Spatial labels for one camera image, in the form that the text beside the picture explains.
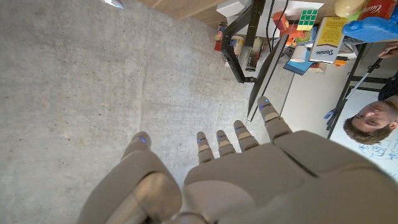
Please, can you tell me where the white paper cup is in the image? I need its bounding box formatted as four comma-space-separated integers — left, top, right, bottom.
290, 45, 309, 63

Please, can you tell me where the small orange toy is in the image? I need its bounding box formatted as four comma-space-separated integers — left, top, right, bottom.
333, 55, 348, 68

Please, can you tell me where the white flat box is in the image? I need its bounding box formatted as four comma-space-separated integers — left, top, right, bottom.
216, 0, 253, 18

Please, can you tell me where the white labelled canister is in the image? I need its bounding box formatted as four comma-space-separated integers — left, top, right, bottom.
229, 35, 245, 58

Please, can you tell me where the white yellow sugar box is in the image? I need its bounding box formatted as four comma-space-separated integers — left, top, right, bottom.
308, 16, 349, 64

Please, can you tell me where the green white Rubik's cube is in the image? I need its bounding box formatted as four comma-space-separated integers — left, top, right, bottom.
296, 9, 320, 32

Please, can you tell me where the orange plastic toy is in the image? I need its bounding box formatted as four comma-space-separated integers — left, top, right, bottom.
272, 11, 300, 48

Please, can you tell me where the thin metal rod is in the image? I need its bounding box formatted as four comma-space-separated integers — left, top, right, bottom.
323, 57, 384, 121

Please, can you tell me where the whiteboard on black stand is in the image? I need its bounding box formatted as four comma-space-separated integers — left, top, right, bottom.
326, 42, 398, 183

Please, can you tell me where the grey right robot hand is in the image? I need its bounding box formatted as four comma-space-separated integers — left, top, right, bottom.
101, 0, 125, 9

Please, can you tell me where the blue plastic toy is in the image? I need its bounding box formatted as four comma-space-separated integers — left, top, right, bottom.
341, 14, 398, 44

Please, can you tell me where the black computer monitor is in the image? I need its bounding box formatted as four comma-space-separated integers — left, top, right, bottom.
247, 29, 292, 123

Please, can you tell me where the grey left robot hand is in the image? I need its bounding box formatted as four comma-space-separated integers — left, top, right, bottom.
77, 95, 398, 224

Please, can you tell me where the person in dark shirt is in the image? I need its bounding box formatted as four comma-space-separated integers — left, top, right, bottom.
343, 42, 398, 146

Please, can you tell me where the blue folder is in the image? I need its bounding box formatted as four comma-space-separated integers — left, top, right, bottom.
283, 49, 315, 77

